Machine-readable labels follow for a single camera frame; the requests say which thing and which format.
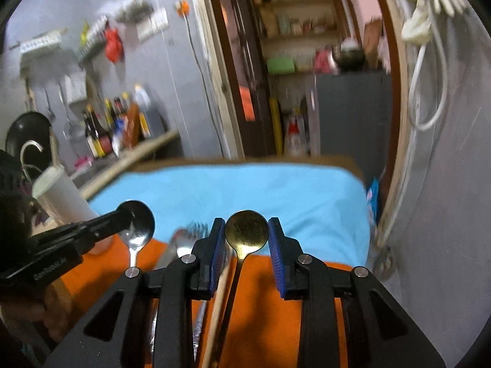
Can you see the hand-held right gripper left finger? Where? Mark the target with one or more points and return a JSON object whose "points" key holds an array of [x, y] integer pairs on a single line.
{"points": [[218, 253]]}

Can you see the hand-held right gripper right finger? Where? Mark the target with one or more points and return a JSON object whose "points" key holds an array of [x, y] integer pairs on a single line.
{"points": [[275, 260]]}

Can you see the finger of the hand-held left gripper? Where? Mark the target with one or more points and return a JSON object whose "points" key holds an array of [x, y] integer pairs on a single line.
{"points": [[103, 224]]}

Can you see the gold spoon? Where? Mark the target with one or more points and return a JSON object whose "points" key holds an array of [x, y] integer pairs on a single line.
{"points": [[245, 230]]}

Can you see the round silver spoon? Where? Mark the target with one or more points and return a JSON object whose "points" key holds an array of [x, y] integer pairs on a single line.
{"points": [[140, 230]]}

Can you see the silver fork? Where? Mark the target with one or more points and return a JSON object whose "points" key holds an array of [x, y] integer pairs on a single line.
{"points": [[184, 239]]}

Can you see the white cup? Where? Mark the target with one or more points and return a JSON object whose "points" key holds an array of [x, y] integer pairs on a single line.
{"points": [[61, 195]]}

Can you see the person's left hand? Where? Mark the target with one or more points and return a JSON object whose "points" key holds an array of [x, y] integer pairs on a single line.
{"points": [[50, 310]]}

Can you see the wooden chopstick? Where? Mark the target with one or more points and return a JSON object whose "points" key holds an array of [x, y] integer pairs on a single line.
{"points": [[218, 306]]}

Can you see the orange cloth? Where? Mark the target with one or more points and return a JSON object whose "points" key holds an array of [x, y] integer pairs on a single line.
{"points": [[264, 314]]}

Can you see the light blue cloth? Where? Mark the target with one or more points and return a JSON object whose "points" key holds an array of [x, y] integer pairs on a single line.
{"points": [[249, 188]]}

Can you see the row of sauce bottles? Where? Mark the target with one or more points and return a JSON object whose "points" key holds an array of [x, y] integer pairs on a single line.
{"points": [[99, 138]]}

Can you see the kitchen counter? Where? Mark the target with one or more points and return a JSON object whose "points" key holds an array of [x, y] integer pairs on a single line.
{"points": [[153, 143]]}

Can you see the metal skimmer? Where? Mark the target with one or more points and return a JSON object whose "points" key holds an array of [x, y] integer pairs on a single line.
{"points": [[68, 128]]}

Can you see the curved white faucet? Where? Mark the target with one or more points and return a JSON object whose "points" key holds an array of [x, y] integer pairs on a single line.
{"points": [[28, 143]]}

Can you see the blue packet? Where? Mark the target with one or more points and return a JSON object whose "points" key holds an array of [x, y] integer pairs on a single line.
{"points": [[373, 195]]}

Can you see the large oil jug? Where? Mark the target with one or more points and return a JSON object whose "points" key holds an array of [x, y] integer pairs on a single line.
{"points": [[147, 111]]}

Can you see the black wok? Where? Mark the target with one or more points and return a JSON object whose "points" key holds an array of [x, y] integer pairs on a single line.
{"points": [[30, 126]]}

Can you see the metal ladle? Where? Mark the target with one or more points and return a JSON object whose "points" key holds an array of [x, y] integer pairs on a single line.
{"points": [[50, 113]]}

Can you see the white sack red label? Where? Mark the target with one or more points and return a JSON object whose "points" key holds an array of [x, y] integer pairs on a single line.
{"points": [[295, 134]]}

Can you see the yellow stick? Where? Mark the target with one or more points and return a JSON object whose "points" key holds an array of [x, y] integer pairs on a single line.
{"points": [[276, 126]]}

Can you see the grey cabinet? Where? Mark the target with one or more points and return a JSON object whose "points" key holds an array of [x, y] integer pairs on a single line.
{"points": [[353, 122]]}

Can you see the red plastic bag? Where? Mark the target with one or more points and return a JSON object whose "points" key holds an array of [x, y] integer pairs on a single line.
{"points": [[114, 46]]}

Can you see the dark brown door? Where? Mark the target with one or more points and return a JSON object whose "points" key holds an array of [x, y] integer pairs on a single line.
{"points": [[238, 65]]}

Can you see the yellow packet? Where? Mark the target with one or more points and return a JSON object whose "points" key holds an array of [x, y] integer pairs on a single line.
{"points": [[85, 32]]}

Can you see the green box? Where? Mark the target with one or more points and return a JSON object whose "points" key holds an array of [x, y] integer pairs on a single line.
{"points": [[280, 65]]}

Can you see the pink bag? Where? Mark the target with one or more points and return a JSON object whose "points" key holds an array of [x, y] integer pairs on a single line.
{"points": [[324, 61]]}

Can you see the black pot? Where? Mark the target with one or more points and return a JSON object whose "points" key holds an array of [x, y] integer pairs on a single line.
{"points": [[349, 59]]}

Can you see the wooden shelf unit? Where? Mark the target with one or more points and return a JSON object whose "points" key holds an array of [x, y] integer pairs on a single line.
{"points": [[299, 34]]}

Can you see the white wall box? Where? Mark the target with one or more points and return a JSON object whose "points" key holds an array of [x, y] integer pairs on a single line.
{"points": [[75, 88]]}

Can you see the metal wall shelf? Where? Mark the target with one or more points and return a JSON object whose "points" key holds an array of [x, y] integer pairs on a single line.
{"points": [[94, 42]]}

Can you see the white wall rack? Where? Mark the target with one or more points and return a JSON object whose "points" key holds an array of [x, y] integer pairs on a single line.
{"points": [[40, 42]]}

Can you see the white switch panel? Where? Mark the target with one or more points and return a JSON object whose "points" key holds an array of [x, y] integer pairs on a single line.
{"points": [[153, 25]]}

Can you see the wooden door frame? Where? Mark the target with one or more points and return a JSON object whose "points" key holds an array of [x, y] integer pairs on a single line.
{"points": [[214, 46]]}

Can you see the orange wall socket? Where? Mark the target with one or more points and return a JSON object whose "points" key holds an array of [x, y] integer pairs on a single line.
{"points": [[183, 7]]}

